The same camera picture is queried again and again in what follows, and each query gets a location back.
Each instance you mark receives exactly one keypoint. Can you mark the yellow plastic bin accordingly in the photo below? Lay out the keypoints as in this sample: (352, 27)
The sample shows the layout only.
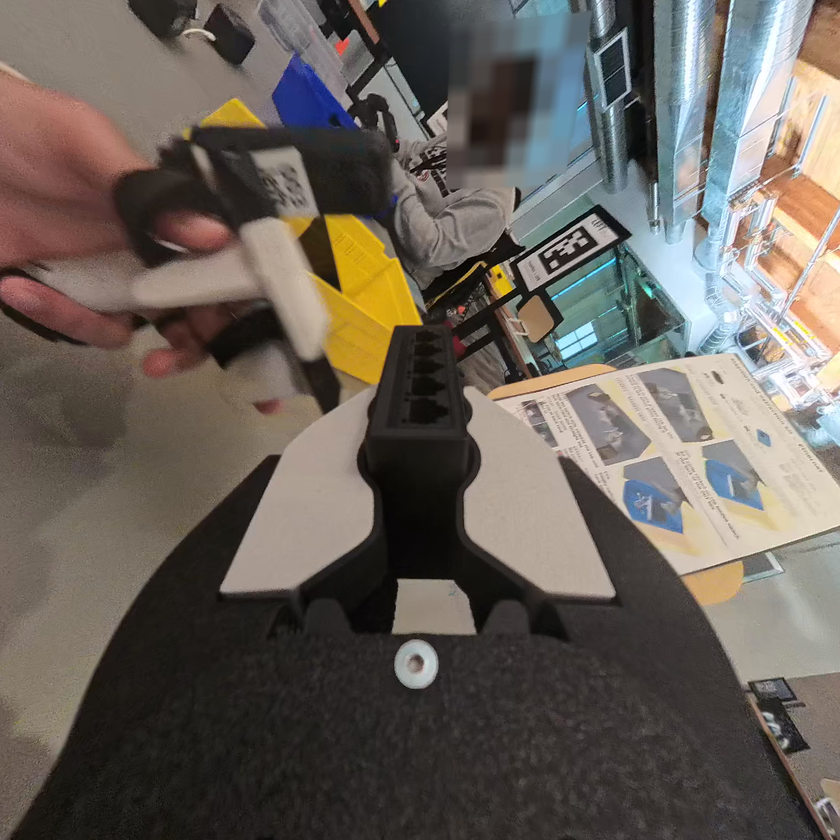
(367, 295)

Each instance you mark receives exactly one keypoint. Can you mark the black white marker sign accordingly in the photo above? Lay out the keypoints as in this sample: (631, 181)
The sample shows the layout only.
(571, 249)

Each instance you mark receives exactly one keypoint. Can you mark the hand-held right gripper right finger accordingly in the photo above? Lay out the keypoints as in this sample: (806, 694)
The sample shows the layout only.
(531, 512)

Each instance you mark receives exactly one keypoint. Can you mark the black divider of yellow bin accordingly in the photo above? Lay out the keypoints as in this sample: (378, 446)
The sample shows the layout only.
(321, 256)

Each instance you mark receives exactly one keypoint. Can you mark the instruction sheet on wooden board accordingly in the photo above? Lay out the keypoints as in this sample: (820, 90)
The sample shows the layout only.
(656, 420)

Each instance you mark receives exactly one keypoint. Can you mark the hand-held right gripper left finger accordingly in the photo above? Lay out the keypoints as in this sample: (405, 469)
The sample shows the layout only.
(308, 512)

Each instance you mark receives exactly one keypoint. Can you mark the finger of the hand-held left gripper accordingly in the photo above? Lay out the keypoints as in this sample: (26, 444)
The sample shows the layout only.
(262, 374)
(285, 289)

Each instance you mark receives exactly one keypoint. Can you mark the black network switch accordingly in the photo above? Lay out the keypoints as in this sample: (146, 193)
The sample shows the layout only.
(420, 472)

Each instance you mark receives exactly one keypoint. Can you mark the silver ventilation duct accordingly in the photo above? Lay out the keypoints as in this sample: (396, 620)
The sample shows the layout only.
(741, 98)

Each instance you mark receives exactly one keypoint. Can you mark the blue plastic bin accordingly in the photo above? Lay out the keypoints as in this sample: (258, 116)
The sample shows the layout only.
(305, 98)

